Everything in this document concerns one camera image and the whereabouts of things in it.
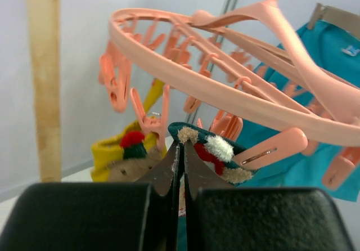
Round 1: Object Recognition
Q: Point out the pink round clip hanger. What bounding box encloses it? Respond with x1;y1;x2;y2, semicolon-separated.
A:
98;0;360;191

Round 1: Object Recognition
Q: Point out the teal cloth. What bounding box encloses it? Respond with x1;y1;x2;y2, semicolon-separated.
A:
236;20;359;201

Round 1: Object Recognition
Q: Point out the yellow sock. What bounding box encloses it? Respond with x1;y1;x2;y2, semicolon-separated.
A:
91;120;159;182
143;78;164;114

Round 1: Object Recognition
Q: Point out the christmas pattern sock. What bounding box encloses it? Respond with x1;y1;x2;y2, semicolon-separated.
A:
168;121;259;251

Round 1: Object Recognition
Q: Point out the wooden clothes rack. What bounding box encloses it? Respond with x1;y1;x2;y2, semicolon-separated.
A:
26;0;62;182

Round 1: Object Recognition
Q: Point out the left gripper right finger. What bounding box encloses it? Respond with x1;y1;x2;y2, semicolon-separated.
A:
183;141;354;250

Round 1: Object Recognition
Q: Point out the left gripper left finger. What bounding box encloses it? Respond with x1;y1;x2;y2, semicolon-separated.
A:
1;142;180;250

